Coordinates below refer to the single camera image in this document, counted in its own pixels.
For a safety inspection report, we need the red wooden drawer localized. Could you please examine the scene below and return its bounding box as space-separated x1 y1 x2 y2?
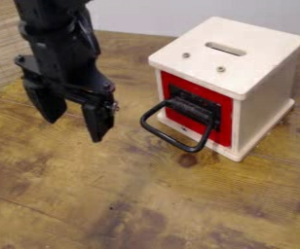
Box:
160 71 232 147

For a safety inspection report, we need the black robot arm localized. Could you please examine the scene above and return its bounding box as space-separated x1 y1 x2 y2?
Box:
13 0 117 142

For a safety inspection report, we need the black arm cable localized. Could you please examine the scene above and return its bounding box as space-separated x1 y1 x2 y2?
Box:
75 13 103 56

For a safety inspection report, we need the black metal drawer handle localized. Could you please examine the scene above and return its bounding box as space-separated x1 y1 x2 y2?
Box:
139 96 215 154

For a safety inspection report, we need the white wooden drawer cabinet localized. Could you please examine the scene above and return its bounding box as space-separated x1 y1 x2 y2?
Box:
140 17 300 161

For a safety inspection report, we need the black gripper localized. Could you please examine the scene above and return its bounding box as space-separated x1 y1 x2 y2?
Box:
14 22 117 143

